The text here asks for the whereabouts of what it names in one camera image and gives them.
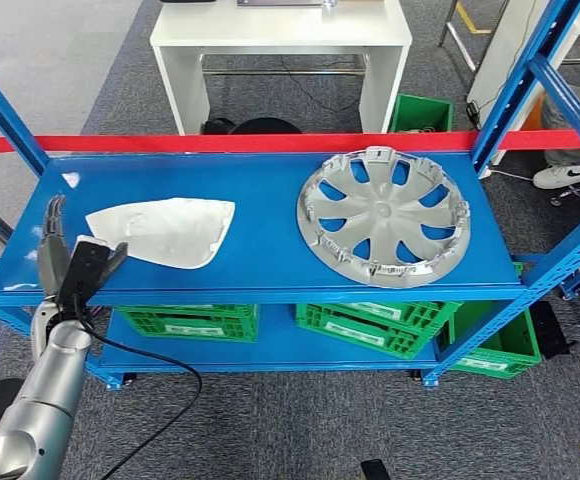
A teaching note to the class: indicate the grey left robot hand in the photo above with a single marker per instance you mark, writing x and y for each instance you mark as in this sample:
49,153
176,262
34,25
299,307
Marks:
52,265

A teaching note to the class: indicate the white mirror cover part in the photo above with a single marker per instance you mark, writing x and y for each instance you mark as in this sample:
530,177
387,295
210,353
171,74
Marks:
170,232

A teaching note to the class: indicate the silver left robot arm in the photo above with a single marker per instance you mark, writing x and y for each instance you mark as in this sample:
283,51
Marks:
40,411

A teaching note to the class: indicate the green plastic crate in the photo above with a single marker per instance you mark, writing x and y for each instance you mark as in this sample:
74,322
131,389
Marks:
435,314
320,324
515,351
140,324
420,112

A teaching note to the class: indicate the red barrier belt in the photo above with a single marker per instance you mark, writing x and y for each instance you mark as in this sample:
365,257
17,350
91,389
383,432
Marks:
270,142

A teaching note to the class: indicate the white table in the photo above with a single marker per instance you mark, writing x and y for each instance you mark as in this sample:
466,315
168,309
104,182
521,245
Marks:
280,26

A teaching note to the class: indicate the silver wheel hubcap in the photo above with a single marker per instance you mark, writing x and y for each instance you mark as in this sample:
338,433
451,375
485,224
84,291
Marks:
382,212

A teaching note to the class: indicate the black robot foot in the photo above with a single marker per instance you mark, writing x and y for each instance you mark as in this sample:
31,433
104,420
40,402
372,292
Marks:
374,470

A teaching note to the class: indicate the black power adapter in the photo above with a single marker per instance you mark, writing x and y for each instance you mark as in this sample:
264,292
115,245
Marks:
473,114

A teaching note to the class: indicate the yellow floor tape strip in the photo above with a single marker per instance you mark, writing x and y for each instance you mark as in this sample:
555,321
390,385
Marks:
470,18

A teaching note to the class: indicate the white board panel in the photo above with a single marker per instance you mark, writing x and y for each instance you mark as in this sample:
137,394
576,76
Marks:
505,60

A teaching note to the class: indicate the orange object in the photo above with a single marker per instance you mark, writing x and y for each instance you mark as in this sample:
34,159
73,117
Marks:
530,119

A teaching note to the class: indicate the black flat floor box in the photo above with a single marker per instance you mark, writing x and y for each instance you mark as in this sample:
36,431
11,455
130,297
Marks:
550,331

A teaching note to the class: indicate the person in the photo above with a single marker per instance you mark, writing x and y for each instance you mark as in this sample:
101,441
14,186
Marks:
565,175

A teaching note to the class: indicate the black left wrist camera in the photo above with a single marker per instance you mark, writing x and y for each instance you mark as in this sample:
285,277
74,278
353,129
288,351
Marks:
85,272

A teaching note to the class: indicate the metal tube frame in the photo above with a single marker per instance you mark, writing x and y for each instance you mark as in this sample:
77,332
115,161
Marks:
462,46

